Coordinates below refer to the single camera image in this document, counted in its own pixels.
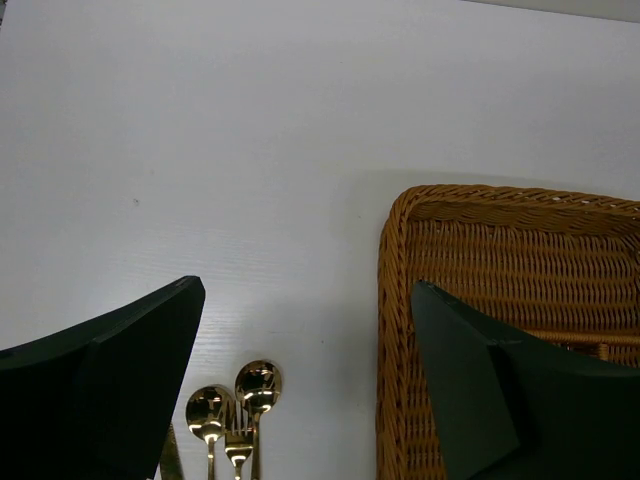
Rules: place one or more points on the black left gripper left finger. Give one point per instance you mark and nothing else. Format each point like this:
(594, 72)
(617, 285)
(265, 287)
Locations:
(95, 400)

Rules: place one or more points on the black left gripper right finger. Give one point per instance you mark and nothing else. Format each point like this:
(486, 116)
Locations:
(508, 405)

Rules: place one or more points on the gold knife green handle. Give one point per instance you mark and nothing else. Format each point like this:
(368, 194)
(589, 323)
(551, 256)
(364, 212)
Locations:
(170, 465)

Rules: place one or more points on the brown wicker cutlery tray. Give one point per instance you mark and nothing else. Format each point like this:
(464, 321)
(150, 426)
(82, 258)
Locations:
(561, 266)

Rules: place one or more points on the gold fork green handle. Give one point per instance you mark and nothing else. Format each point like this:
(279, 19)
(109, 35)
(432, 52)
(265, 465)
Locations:
(238, 438)

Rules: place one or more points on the gold spoon green handle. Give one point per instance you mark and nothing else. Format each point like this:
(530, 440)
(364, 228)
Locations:
(208, 416)
(258, 387)

